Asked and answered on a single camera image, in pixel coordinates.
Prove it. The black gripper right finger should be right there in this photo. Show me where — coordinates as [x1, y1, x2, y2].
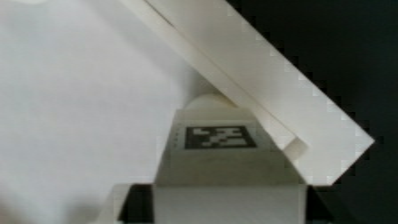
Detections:
[304, 186, 355, 224]

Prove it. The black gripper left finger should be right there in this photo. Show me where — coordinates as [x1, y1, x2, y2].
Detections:
[94, 183, 156, 224]

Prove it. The white leg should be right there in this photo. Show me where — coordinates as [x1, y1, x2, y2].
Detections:
[152, 94, 307, 224]

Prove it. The white square tabletop part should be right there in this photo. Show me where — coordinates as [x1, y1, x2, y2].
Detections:
[0, 0, 373, 224]

